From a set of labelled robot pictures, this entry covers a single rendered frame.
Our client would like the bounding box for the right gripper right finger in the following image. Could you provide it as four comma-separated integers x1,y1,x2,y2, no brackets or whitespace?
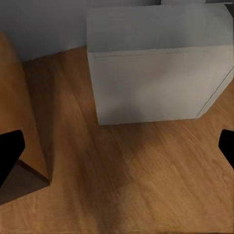
218,130,234,169

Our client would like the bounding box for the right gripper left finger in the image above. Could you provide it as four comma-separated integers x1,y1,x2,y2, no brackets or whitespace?
0,130,25,188

